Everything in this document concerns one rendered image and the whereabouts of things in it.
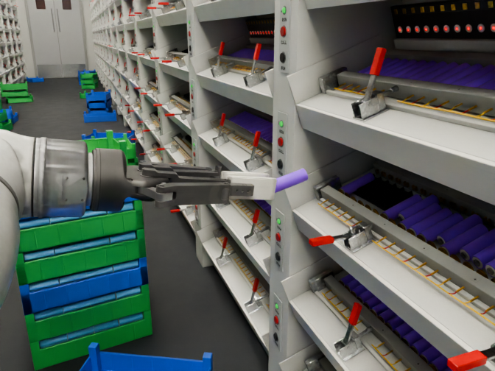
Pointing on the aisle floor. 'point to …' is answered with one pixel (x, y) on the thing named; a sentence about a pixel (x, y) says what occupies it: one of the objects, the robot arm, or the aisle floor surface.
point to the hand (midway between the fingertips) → (247, 185)
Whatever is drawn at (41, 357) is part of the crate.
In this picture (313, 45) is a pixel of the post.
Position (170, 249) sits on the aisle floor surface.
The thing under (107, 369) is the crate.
